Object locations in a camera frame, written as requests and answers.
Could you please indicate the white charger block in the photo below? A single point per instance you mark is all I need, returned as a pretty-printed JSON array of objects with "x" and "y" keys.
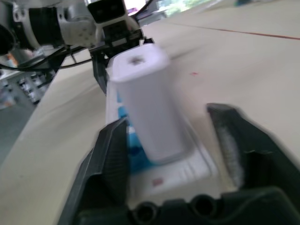
[{"x": 150, "y": 103}]

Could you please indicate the background storage shelf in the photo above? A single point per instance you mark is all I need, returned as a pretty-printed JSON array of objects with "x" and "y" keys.
[{"x": 23, "y": 91}]

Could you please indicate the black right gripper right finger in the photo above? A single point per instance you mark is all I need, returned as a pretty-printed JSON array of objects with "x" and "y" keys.
[{"x": 257, "y": 159}]

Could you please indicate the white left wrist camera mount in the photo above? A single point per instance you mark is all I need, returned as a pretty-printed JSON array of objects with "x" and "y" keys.
[{"x": 105, "y": 11}]

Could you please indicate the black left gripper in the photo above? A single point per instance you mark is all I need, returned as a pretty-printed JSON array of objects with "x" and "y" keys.
[{"x": 117, "y": 34}]

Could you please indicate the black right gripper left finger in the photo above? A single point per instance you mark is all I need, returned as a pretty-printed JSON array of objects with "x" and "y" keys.
[{"x": 103, "y": 164}]

